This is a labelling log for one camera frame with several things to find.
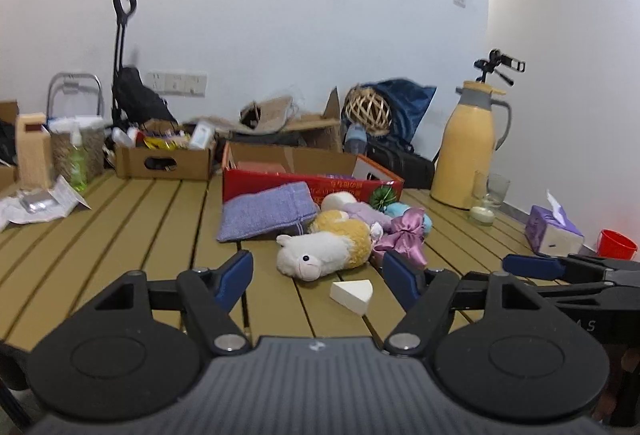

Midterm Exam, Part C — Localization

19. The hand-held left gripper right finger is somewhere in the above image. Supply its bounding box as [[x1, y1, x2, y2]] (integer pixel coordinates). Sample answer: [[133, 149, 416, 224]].
[[382, 249, 544, 358]]

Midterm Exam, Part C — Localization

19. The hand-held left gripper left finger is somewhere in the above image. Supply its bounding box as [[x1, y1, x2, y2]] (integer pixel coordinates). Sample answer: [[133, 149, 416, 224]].
[[92, 250, 253, 357]]

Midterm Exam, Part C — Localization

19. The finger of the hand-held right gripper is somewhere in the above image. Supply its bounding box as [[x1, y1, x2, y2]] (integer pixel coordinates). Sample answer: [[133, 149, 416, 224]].
[[501, 253, 640, 284], [517, 279, 623, 300]]

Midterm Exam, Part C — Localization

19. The purple satin bow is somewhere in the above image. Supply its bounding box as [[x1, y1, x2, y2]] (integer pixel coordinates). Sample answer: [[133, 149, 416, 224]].
[[374, 208, 427, 266]]

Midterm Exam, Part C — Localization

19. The white wedge sponge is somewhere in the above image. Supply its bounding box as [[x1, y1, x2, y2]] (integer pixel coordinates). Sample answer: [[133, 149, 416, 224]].
[[329, 279, 373, 316]]

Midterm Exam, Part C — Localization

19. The purple knit pouch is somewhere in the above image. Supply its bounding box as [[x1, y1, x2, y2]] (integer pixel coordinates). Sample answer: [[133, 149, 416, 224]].
[[216, 181, 321, 243]]

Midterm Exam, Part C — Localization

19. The lavender plush toy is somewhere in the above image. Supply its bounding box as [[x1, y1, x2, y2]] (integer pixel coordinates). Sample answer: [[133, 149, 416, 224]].
[[344, 202, 393, 230]]

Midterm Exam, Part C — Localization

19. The white and yellow alpaca plush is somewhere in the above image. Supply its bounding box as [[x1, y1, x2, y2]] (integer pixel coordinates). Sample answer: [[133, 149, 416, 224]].
[[276, 210, 373, 283]]

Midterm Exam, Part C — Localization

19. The red cardboard box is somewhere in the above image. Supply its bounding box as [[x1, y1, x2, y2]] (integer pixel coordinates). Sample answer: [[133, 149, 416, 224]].
[[221, 142, 405, 206]]

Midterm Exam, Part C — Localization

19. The purple tissue box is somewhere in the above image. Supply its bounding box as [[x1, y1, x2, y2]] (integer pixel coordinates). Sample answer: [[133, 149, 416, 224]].
[[525, 190, 585, 257]]

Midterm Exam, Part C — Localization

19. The light blue plush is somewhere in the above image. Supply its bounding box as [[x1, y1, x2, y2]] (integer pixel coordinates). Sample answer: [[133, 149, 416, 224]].
[[385, 203, 434, 234]]

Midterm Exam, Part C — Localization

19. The red plastic cup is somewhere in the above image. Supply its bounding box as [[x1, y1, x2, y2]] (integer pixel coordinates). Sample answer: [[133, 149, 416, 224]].
[[597, 229, 638, 262]]

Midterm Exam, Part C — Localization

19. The white candle in glass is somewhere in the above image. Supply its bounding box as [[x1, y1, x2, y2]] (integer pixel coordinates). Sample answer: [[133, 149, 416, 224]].
[[468, 205, 496, 226]]

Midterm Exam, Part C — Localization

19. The green pompom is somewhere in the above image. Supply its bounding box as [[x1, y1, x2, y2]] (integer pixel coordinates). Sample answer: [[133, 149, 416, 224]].
[[370, 187, 399, 209]]

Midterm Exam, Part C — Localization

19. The clear glass cup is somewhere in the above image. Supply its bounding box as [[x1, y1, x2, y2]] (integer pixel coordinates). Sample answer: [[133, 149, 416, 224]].
[[472, 171, 511, 210]]

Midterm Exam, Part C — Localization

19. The black bag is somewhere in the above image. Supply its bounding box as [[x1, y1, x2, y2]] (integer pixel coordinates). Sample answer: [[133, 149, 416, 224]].
[[366, 139, 436, 190]]

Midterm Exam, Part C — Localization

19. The yellow thermos jug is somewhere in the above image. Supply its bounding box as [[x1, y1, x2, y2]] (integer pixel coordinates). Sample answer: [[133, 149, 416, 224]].
[[430, 81, 513, 210]]

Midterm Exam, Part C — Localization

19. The white plastic bottle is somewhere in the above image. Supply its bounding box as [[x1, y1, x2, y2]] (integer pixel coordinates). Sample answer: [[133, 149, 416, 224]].
[[189, 122, 216, 150]]

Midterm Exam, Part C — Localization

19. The blue baby bottle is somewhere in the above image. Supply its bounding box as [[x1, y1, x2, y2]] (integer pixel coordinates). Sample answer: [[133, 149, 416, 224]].
[[345, 124, 369, 156]]

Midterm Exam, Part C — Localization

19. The blue cloth bag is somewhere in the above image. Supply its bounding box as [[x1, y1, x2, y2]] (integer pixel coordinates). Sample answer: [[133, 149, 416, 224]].
[[370, 79, 437, 146]]

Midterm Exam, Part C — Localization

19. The open brown cardboard box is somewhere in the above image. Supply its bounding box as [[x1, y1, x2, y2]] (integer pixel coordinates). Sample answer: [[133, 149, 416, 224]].
[[284, 87, 346, 152]]

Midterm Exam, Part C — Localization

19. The wicker ball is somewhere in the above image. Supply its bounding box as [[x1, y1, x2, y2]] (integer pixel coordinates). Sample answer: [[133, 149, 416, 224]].
[[345, 86, 392, 134]]

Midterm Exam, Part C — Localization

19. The woven basket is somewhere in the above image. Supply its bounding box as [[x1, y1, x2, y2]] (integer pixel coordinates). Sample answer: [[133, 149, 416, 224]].
[[50, 116, 106, 182]]

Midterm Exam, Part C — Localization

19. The crumpled white plastic wrapper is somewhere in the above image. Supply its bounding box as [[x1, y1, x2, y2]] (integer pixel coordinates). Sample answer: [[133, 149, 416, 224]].
[[0, 176, 92, 232]]

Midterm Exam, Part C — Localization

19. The green sanitizer bottle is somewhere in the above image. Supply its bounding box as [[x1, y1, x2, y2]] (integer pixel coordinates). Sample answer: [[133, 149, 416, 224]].
[[68, 124, 90, 192]]

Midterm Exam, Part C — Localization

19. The black tripod with phone holder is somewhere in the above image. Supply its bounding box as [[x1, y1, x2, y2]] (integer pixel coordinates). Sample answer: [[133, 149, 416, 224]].
[[474, 49, 526, 88]]

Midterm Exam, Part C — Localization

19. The black folding trolley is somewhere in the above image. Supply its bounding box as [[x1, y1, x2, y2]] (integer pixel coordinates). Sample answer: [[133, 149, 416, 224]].
[[111, 0, 179, 126]]

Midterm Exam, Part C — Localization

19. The silver foil packet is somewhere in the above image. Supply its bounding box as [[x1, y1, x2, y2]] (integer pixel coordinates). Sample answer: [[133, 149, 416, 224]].
[[20, 190, 52, 214]]

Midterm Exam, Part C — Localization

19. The tall brown carton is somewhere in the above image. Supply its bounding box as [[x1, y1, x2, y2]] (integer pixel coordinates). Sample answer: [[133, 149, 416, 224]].
[[15, 113, 54, 190]]

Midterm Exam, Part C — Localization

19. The plain cardboard box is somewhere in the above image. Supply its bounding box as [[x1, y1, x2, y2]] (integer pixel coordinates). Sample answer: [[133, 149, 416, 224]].
[[0, 101, 20, 188]]

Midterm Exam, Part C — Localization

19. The brown cardboard box with handle hole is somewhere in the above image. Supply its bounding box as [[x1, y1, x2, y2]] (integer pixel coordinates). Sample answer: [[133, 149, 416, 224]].
[[115, 135, 217, 181]]

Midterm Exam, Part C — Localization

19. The white wall outlet strip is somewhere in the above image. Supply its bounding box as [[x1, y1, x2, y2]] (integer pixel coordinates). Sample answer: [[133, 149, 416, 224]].
[[146, 71, 208, 97]]

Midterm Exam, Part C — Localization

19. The silver metal frame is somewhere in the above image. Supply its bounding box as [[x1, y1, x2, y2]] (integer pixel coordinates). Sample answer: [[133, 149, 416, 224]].
[[47, 72, 105, 118]]

